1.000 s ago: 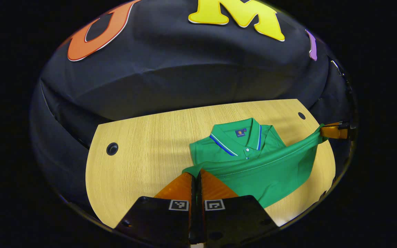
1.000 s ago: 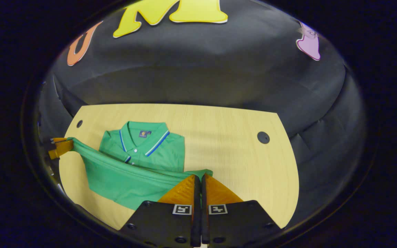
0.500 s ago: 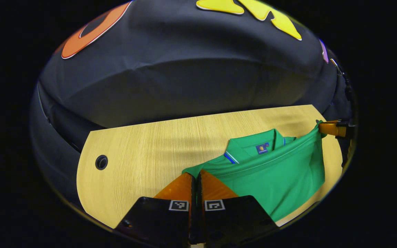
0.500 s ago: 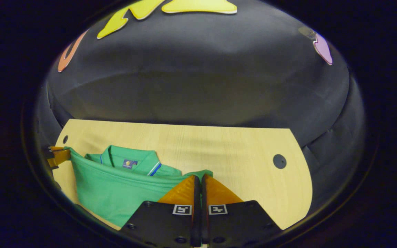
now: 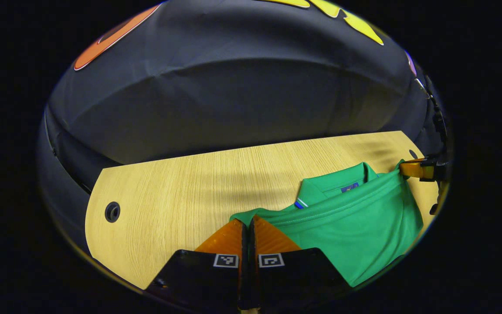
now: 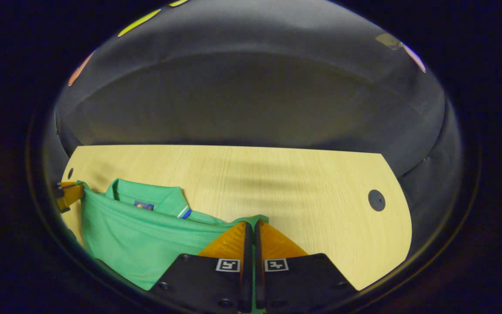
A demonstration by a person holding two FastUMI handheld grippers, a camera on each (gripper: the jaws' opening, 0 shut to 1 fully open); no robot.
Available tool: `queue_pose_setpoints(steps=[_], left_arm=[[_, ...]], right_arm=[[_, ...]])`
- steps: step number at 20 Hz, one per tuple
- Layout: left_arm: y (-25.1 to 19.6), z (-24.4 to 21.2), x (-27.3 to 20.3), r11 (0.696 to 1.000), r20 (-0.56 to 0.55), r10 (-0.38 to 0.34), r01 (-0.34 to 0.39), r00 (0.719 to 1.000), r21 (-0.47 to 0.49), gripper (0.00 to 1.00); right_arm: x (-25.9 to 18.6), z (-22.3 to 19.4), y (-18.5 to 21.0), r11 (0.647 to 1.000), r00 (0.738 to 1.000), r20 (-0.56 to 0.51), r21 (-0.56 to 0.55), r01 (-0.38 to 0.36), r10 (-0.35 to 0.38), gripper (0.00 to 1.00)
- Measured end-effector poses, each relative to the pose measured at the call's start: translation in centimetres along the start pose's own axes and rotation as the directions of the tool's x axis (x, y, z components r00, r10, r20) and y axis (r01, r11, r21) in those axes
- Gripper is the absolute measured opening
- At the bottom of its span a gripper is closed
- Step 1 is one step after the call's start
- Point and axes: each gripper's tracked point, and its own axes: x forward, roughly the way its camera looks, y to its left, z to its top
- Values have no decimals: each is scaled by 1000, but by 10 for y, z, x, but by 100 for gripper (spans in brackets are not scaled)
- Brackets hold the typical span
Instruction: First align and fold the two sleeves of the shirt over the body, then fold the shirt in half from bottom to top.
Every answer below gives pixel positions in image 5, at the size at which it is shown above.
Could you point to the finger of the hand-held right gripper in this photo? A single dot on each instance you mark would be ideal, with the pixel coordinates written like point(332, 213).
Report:
point(412, 169)

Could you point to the green T-shirt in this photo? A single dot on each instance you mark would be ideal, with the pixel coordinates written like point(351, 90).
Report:
point(355, 226)

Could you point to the black backdrop cloth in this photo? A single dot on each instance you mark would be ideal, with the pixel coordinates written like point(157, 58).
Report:
point(233, 100)

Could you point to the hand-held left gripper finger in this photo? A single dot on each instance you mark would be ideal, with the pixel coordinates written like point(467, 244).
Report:
point(243, 270)
point(253, 279)

